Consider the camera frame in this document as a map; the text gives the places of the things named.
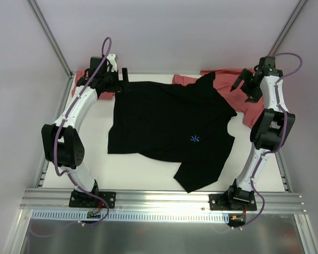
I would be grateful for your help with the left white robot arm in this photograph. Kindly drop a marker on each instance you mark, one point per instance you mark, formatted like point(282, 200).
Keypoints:
point(61, 141)

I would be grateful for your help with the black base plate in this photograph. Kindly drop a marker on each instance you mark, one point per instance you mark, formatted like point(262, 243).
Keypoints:
point(83, 200)
point(222, 202)

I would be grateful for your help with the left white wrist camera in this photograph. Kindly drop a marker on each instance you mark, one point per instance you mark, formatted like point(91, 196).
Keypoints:
point(112, 62)

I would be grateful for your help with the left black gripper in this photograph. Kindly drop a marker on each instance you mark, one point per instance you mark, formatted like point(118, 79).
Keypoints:
point(124, 80)

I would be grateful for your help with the crumpled red t shirt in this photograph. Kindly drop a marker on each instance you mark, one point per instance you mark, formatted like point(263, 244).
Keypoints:
point(237, 98)

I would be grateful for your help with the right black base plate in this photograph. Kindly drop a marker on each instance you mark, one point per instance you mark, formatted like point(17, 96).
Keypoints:
point(222, 202)

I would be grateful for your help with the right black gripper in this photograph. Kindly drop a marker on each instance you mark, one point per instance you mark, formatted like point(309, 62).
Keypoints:
point(248, 86)

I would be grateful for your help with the white slotted cable duct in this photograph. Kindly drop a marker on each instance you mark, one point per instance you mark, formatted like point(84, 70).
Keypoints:
point(127, 216)

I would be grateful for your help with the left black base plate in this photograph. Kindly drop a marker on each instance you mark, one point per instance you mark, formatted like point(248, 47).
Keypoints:
point(83, 200)

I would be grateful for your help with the folded red t shirt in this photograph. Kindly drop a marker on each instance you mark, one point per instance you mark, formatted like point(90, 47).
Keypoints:
point(81, 73)

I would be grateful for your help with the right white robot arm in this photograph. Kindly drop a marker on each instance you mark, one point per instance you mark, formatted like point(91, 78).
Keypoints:
point(269, 132)

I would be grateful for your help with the aluminium front rail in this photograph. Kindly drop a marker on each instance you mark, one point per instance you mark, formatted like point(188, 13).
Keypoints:
point(160, 201)

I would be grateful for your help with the black t shirt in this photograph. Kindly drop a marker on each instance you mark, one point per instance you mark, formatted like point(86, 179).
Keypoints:
point(175, 123)

